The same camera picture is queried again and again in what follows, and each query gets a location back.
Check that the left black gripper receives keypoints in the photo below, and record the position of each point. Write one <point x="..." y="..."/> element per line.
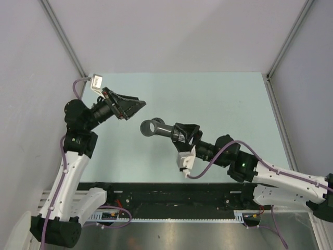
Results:
<point x="129" y="108"/>

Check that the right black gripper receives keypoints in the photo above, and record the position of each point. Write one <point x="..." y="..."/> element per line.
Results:
<point x="189" y="130"/>

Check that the dark grey pipe fitting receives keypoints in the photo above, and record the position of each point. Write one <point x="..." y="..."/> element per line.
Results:
<point x="157" y="126"/>

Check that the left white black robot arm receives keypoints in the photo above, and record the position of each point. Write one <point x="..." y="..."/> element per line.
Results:
<point x="59" y="222"/>

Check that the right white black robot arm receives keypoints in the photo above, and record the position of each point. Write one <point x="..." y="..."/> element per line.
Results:
<point x="195" y="158"/>

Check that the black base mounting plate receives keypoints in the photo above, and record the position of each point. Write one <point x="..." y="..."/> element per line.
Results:
<point x="174" y="200"/>

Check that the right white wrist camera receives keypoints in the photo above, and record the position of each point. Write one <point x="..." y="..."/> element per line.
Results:
<point x="185" y="161"/>

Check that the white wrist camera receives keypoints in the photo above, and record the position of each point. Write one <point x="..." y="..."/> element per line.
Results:
<point x="185" y="161"/>
<point x="96" y="82"/>

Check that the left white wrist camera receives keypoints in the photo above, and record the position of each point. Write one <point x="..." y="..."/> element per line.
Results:
<point x="96" y="82"/>

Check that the white slotted cable duct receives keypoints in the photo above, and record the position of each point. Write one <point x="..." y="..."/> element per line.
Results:
<point x="107" y="217"/>

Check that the left aluminium frame post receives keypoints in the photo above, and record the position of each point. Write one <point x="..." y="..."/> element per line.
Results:
<point x="63" y="38"/>

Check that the aluminium frame post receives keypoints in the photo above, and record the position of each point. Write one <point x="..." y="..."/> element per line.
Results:
<point x="63" y="38"/>
<point x="291" y="35"/>

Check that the right aluminium frame post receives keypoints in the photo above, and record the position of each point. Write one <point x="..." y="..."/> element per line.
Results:
<point x="291" y="35"/>

